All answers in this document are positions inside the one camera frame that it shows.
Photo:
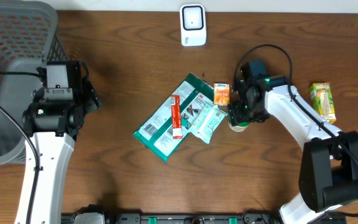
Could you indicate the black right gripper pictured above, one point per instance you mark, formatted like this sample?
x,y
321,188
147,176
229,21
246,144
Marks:
x,y
236,114

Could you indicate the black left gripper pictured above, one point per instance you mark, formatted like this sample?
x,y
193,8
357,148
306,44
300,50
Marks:
x,y
89,97

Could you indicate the white jar green lid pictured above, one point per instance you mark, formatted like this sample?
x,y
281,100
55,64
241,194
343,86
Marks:
x,y
238,128

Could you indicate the small orange box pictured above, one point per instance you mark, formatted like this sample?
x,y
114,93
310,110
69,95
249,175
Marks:
x,y
221,94

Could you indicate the mint green wipes pack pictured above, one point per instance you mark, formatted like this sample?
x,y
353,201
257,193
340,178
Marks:
x,y
207,121

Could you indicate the red sachet packet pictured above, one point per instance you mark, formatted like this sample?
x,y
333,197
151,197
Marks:
x,y
176,117

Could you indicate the green yellow juice carton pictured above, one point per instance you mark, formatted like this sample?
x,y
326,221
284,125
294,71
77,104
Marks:
x,y
322,101

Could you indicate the green 3M package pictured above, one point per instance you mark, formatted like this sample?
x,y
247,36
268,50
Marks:
x,y
157,132

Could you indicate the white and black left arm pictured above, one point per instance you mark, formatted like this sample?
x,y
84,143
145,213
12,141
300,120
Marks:
x,y
51,124

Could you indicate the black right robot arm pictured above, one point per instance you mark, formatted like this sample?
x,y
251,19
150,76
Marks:
x,y
329,164

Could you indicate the white barcode scanner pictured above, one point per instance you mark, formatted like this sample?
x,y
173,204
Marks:
x,y
193,25

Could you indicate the dark grey plastic mesh basket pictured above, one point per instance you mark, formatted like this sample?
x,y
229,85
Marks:
x,y
28,40

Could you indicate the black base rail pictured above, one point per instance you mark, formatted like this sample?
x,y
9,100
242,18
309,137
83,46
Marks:
x,y
135,218

